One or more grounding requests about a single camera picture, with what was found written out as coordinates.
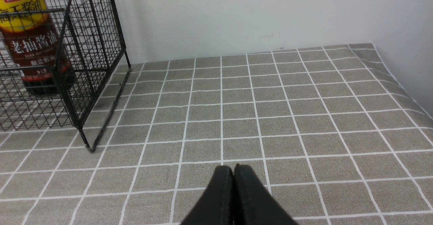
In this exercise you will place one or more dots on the black wire mesh shelf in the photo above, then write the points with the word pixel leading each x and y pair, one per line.
pixel 91 36

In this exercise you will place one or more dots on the grey checkered tablecloth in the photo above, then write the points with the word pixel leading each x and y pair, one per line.
pixel 328 130

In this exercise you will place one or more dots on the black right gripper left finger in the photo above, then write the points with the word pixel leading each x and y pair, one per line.
pixel 214 205

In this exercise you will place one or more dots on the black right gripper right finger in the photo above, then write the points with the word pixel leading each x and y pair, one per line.
pixel 253 204

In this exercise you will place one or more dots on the dark soy sauce bottle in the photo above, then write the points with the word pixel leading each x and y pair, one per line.
pixel 30 36

